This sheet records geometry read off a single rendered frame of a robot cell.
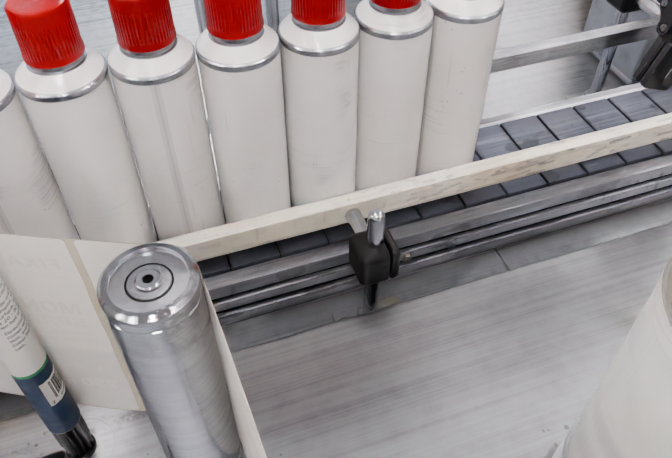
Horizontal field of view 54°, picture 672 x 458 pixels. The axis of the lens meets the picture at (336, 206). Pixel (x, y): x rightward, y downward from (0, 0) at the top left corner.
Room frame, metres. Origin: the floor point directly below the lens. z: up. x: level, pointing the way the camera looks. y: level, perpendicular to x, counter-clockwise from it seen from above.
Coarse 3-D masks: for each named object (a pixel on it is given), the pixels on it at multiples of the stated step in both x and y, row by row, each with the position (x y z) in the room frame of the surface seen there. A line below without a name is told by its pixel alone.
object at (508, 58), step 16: (592, 32) 0.49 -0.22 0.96; (608, 32) 0.49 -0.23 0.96; (624, 32) 0.49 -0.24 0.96; (640, 32) 0.50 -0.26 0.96; (656, 32) 0.51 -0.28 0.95; (512, 48) 0.47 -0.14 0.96; (528, 48) 0.47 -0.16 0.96; (544, 48) 0.47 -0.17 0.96; (560, 48) 0.47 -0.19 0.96; (576, 48) 0.48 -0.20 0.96; (592, 48) 0.48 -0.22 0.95; (496, 64) 0.45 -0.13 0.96; (512, 64) 0.46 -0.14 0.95; (528, 64) 0.46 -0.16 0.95; (208, 128) 0.38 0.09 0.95
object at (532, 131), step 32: (640, 96) 0.51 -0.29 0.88; (480, 128) 0.47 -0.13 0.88; (512, 128) 0.47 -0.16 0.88; (544, 128) 0.47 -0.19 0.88; (576, 128) 0.47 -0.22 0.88; (608, 160) 0.42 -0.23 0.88; (640, 160) 0.43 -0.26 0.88; (480, 192) 0.38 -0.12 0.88; (512, 192) 0.38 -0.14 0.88; (224, 256) 0.32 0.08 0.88; (256, 256) 0.32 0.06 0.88
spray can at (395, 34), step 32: (384, 0) 0.37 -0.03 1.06; (416, 0) 0.38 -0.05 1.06; (384, 32) 0.36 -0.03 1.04; (416, 32) 0.37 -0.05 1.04; (384, 64) 0.36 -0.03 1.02; (416, 64) 0.37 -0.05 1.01; (384, 96) 0.36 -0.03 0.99; (416, 96) 0.37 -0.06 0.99; (384, 128) 0.36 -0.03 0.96; (416, 128) 0.37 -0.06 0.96; (384, 160) 0.36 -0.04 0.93; (416, 160) 0.38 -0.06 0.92
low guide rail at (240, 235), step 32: (608, 128) 0.42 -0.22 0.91; (640, 128) 0.42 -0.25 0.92; (480, 160) 0.38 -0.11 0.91; (512, 160) 0.38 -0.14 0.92; (544, 160) 0.39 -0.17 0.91; (576, 160) 0.40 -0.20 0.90; (352, 192) 0.35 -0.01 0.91; (384, 192) 0.35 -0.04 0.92; (416, 192) 0.35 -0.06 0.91; (448, 192) 0.36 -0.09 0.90; (224, 224) 0.32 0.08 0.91; (256, 224) 0.32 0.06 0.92; (288, 224) 0.32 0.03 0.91; (320, 224) 0.33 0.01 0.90
